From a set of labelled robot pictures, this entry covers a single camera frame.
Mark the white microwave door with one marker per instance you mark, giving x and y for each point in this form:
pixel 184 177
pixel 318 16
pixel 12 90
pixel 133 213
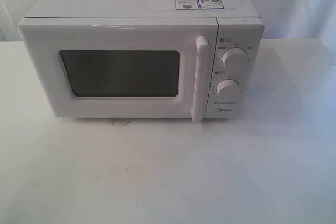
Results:
pixel 123 67

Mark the white microwave oven body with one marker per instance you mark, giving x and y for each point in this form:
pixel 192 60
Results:
pixel 239 25

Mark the lower white control knob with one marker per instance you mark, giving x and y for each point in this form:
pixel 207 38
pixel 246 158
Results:
pixel 227 87

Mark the white control knob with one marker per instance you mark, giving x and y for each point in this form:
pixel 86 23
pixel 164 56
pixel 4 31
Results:
pixel 227 87
pixel 234 57

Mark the upper white control knob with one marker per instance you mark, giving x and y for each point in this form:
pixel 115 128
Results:
pixel 234 57

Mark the blue white warning sticker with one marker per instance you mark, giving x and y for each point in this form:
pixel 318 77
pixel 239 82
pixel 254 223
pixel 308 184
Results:
pixel 198 5

